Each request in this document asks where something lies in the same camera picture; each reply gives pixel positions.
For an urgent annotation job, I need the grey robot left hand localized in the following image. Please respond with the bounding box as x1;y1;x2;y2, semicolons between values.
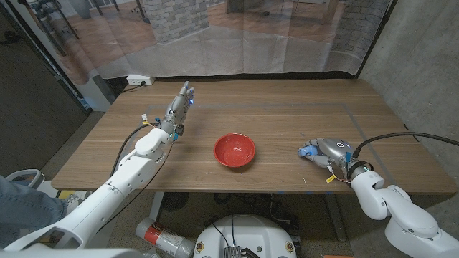
160;80;196;143

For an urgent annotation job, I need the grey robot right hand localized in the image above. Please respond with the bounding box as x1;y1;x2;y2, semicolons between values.
298;138;359;180

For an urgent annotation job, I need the blue toy camera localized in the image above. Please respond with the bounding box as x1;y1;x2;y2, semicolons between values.
298;145;319;158

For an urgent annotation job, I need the red bowl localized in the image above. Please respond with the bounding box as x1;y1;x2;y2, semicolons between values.
213;133;257;168

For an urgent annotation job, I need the white power strip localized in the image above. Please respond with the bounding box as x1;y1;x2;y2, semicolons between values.
126;74;156;86

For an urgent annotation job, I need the grey table leg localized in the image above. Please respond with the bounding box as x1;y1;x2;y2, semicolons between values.
324;193;348;243

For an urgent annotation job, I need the printed room backdrop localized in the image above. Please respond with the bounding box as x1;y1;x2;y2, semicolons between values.
21;0;395;85

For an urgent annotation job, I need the black round fan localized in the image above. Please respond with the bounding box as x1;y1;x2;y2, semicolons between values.
160;192;189;212

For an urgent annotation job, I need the white table leg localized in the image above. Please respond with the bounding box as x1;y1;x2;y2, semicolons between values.
148;191;165;221

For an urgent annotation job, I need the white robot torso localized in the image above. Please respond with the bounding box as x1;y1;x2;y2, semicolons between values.
193;214;298;258

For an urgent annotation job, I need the white and red cylinder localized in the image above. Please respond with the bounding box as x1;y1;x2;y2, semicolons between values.
135;216;197;258

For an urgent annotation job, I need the grey finned electronics module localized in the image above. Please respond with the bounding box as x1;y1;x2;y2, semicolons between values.
224;245;261;258

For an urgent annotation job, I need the black tripod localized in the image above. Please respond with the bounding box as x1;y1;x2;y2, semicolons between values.
17;0;80;57

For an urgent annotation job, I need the white chair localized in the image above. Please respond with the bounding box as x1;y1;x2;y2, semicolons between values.
5;168;46;190

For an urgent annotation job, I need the person in blue jeans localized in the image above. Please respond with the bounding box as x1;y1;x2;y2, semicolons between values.
0;175;69;248

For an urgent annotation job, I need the black power strip cable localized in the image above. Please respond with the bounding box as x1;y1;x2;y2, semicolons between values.
121;81;146;94

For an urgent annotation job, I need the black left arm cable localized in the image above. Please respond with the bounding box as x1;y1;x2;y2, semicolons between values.
109;123;161;178

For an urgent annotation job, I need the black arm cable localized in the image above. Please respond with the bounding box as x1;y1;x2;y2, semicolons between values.
109;123;161;178
353;131;459;159

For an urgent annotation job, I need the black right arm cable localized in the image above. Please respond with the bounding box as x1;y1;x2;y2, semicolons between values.
353;131;459;159

